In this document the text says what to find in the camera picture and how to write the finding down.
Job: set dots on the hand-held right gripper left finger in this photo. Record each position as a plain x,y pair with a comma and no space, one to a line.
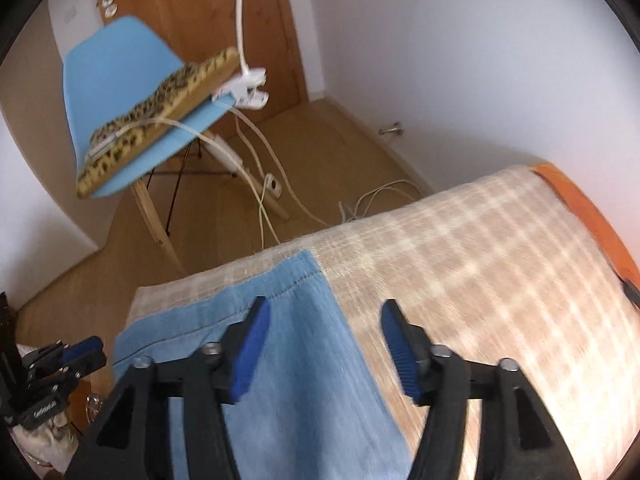
252,345

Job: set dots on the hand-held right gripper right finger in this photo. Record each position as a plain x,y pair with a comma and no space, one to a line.
397,345

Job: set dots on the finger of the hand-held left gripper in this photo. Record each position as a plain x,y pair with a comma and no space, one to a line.
82,346
82,364

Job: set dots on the light blue pants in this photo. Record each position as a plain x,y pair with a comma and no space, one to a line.
310,360

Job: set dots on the white printed cloth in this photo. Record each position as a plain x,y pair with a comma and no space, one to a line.
47,440

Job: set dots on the beige checked blanket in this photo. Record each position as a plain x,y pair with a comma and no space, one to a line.
475,260

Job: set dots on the white plug adapter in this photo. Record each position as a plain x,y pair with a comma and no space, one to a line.
272,187

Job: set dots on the white power strip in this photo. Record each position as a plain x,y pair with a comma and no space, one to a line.
225,157

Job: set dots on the metal door stop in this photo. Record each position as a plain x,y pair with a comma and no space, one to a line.
391,130

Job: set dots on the orange bed sheet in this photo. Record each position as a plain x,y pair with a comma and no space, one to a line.
585,210

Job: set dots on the white clip lamp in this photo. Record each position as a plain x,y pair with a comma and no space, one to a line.
245,85

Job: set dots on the leopard print cushion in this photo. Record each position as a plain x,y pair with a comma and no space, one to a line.
195,80

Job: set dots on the blue chair with wooden legs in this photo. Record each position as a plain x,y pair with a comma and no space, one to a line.
105,75

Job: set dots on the wooden door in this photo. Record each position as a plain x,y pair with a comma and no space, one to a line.
200,10

